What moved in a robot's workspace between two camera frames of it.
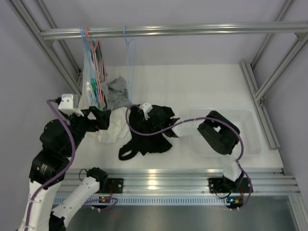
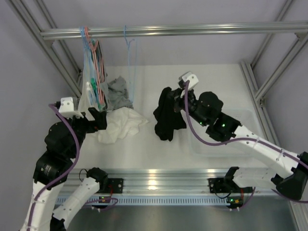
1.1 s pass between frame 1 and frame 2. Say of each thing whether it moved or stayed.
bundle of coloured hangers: stayed
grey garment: stayed
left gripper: stayed
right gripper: moved
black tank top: moved
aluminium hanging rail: stayed
